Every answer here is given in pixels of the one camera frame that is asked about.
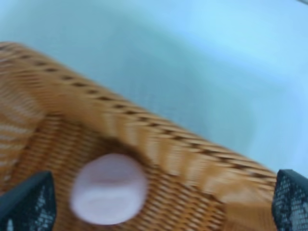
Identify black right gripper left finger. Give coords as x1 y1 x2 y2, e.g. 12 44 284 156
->
0 171 57 231

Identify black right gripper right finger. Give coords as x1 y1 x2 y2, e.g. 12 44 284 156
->
271 169 308 231

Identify orange wicker basket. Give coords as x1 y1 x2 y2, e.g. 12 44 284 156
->
0 42 276 231

